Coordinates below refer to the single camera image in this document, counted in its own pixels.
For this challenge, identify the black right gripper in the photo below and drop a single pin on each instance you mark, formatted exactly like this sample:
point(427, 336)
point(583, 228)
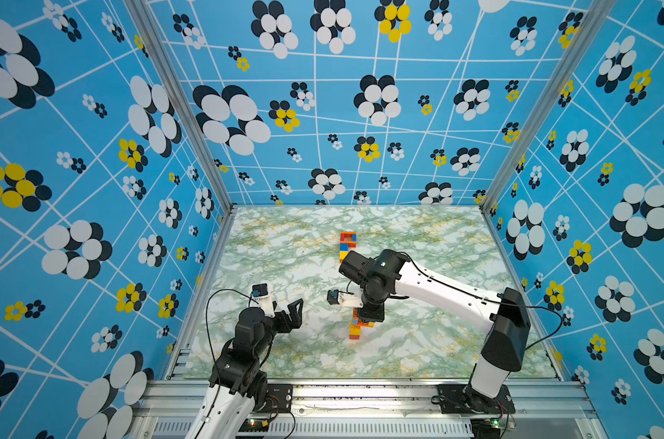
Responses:
point(372, 316)

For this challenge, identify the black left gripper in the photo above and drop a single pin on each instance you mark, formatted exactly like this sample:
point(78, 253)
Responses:
point(295, 318)

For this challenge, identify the orange long lego plate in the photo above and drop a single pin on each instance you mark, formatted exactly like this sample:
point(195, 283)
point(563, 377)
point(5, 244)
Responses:
point(357, 321)

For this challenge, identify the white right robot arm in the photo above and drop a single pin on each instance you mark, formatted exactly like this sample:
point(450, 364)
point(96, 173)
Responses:
point(501, 317)

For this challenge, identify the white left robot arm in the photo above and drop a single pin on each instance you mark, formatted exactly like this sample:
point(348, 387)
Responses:
point(238, 386)

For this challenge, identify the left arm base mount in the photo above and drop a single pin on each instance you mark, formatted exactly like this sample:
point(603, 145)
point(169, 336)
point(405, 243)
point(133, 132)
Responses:
point(272, 398)

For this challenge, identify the aluminium front rail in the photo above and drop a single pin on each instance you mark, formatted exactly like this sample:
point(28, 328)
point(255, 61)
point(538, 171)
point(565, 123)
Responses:
point(407, 408)

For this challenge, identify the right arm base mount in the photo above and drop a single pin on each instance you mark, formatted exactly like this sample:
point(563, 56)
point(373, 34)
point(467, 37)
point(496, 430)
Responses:
point(461, 399)

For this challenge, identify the left aluminium corner post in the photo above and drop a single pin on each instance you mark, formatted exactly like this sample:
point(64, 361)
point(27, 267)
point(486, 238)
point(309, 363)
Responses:
point(141, 16)

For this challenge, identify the aluminium corner post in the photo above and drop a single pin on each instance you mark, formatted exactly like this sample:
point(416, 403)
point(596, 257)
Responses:
point(594, 19)
point(141, 16)

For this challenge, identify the right aluminium corner post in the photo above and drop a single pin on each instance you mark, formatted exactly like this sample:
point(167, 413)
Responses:
point(594, 19)

